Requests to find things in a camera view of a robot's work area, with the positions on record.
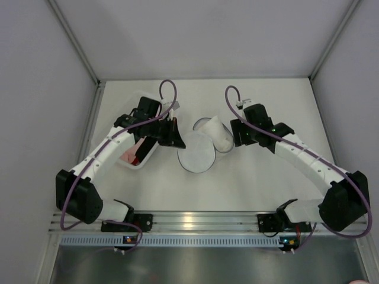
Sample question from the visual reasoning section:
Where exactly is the round mesh laundry bag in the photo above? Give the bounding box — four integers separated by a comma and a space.
177, 117, 234, 173

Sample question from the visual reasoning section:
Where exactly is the white bra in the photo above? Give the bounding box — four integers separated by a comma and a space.
198, 116, 233, 153

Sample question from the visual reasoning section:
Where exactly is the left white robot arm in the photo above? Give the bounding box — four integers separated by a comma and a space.
56, 96, 186, 230

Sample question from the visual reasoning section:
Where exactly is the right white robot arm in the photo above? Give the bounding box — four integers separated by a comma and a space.
230, 100, 370, 234

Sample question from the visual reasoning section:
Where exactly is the black garment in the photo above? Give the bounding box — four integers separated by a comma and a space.
136, 137, 157, 165

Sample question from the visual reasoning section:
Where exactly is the white plastic basket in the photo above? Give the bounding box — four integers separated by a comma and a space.
116, 90, 159, 170

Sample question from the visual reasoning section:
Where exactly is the red garment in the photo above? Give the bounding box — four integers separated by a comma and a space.
132, 158, 140, 165

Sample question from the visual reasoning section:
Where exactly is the pink garment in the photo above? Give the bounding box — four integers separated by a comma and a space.
120, 138, 145, 164

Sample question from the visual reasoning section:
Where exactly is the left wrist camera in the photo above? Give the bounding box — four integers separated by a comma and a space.
161, 101, 180, 114

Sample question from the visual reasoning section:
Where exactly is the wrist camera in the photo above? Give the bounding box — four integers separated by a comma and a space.
236, 99, 257, 109
161, 101, 180, 114

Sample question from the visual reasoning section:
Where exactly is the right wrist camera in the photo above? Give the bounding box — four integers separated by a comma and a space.
236, 99, 257, 109

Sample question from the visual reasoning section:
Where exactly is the left aluminium frame post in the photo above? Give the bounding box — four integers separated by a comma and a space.
49, 0, 103, 85

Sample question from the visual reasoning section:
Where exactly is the aluminium frame post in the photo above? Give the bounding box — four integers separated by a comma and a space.
308, 0, 362, 84
49, 0, 103, 85

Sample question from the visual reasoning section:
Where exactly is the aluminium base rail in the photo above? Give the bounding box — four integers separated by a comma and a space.
47, 210, 367, 235

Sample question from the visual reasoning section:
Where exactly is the slotted cable duct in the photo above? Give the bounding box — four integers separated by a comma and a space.
60, 235, 297, 247

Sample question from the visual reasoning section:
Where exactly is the right aluminium frame post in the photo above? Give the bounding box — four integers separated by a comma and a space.
308, 0, 362, 84

